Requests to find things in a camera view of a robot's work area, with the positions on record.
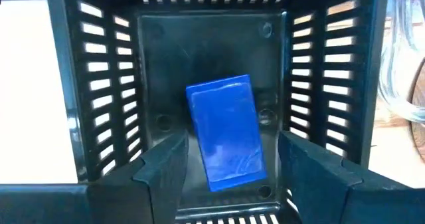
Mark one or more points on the blue rectangular plastic case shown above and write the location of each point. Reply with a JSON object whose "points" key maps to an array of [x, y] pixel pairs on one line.
{"points": [[225, 134]]}

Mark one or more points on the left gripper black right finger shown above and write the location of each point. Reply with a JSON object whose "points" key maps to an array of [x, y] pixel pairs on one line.
{"points": [[325, 200]]}

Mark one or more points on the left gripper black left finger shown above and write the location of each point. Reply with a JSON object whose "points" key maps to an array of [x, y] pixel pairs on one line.
{"points": [[149, 200]]}

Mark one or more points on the black slotted organizer bin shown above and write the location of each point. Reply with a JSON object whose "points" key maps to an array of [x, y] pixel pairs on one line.
{"points": [[212, 44]]}

